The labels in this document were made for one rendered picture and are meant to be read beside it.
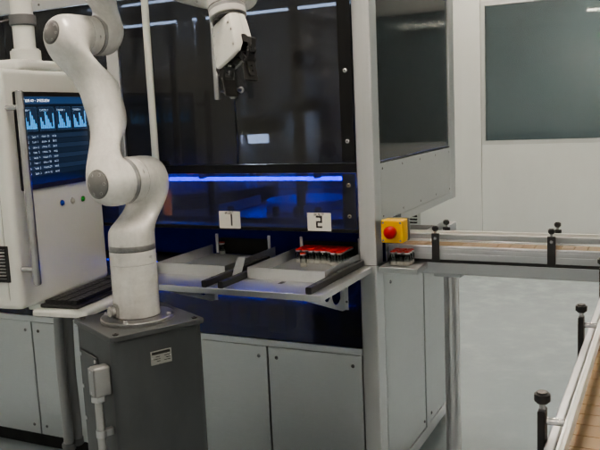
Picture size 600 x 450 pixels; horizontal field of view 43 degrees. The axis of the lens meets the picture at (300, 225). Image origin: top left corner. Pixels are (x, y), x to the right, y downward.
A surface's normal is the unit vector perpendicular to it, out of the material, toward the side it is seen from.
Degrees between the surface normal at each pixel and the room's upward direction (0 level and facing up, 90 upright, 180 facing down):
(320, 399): 90
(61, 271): 90
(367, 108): 90
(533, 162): 90
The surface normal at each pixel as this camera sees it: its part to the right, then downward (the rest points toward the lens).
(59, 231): 0.95, 0.00
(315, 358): -0.43, 0.15
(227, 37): -0.82, 0.07
